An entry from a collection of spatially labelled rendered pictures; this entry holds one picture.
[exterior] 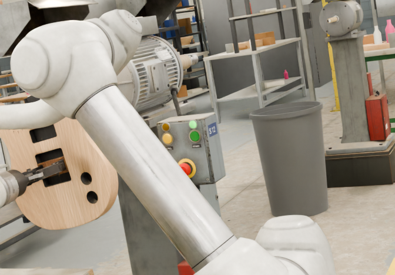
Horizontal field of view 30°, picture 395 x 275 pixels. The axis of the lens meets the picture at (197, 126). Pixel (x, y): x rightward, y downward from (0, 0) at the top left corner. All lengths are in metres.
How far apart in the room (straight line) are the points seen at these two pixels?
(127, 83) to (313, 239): 0.97
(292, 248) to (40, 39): 0.62
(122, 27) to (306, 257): 0.59
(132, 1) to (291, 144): 2.45
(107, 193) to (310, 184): 3.00
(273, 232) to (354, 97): 4.20
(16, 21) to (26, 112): 0.43
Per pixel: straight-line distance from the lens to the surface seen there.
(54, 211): 2.21
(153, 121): 2.34
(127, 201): 2.53
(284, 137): 4.84
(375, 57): 6.52
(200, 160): 2.17
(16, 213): 5.23
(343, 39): 5.51
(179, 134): 2.18
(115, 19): 1.53
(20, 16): 2.07
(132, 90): 2.26
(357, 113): 5.66
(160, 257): 2.53
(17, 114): 1.74
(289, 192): 4.95
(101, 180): 2.09
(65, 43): 1.38
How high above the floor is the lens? 1.40
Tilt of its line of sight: 8 degrees down
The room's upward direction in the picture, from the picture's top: 9 degrees counter-clockwise
